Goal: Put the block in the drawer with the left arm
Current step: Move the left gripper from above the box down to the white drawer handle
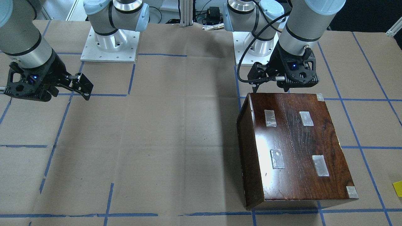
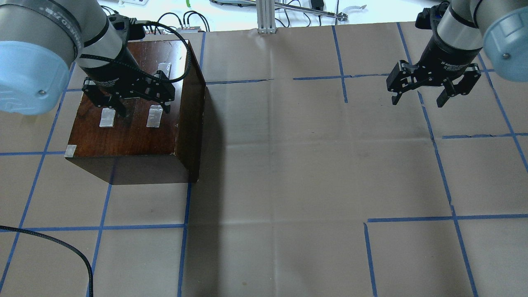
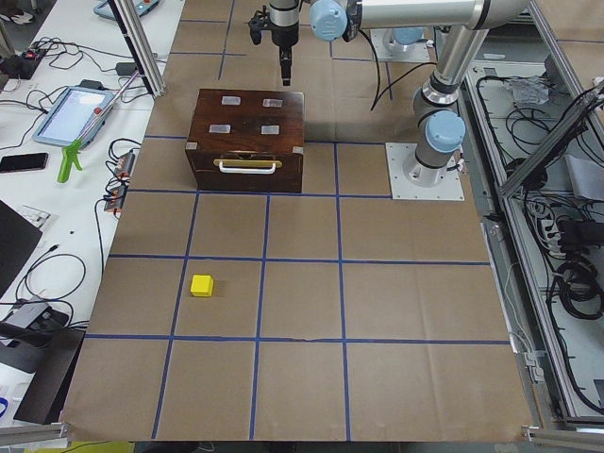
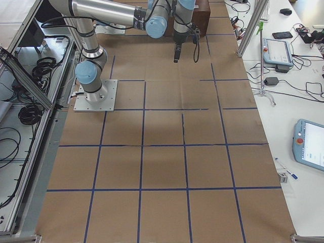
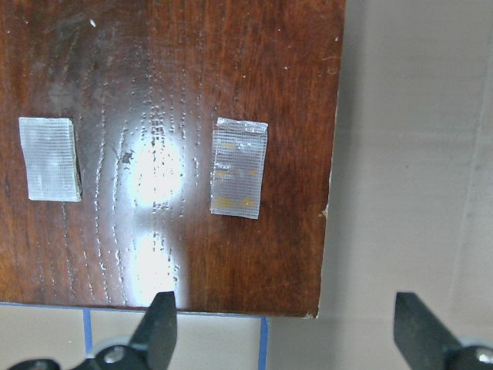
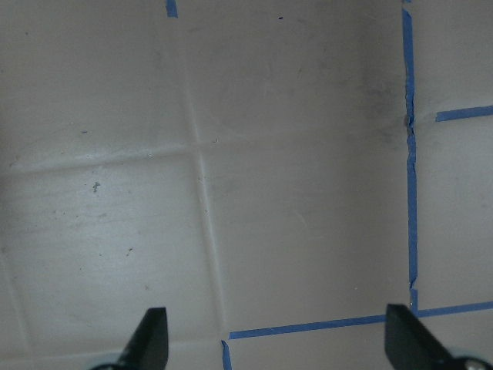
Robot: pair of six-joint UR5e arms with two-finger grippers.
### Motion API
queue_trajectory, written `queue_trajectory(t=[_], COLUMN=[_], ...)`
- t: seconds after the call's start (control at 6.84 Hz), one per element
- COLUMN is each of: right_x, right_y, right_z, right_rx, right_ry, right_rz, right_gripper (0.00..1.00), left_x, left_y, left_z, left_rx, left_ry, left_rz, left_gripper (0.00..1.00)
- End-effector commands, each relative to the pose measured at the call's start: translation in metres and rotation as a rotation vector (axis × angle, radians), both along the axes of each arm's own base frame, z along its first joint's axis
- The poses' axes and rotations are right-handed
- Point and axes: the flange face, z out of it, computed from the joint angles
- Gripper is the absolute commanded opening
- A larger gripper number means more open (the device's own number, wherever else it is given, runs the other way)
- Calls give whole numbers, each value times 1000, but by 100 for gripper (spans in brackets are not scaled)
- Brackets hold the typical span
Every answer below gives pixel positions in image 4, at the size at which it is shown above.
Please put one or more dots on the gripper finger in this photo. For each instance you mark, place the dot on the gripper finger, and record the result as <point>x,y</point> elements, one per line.
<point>176,53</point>
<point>179,48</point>

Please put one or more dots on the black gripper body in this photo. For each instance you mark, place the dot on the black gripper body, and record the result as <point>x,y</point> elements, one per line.
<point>180,38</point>

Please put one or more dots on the dark wooden drawer box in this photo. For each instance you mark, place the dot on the dark wooden drawer box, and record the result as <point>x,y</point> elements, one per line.
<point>200,18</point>

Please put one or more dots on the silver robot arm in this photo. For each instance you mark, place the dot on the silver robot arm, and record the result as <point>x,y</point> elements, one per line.
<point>182,11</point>
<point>84,13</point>

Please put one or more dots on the black power adapter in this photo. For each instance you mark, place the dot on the black power adapter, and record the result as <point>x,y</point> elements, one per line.
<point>271,81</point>

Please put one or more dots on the far teach pendant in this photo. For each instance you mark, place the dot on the far teach pendant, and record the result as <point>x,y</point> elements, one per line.
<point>277,52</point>

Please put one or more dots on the teach pendant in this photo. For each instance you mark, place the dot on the teach pendant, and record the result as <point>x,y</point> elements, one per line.
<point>308,143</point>
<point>277,52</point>

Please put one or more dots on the black smartphone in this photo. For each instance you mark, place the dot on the black smartphone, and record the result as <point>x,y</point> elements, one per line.
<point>282,35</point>

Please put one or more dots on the black computer mouse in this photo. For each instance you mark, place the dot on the black computer mouse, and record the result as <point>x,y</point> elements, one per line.
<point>286,11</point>

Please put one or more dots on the brown paper table cover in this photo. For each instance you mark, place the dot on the brown paper table cover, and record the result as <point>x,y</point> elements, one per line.
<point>183,158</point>

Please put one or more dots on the near teach pendant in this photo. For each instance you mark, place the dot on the near teach pendant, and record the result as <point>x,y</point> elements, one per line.
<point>308,143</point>

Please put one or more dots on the blue white pen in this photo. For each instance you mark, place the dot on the blue white pen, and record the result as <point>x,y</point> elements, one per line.
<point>286,169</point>

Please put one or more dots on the aluminium frame post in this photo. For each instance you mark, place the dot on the aluminium frame post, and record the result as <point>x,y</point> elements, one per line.
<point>254,21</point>

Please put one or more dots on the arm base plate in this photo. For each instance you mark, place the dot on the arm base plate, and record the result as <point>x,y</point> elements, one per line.
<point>102,100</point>

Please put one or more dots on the aluminium frame diagonal strut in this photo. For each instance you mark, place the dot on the aluminium frame diagonal strut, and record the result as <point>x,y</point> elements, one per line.
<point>25,79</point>

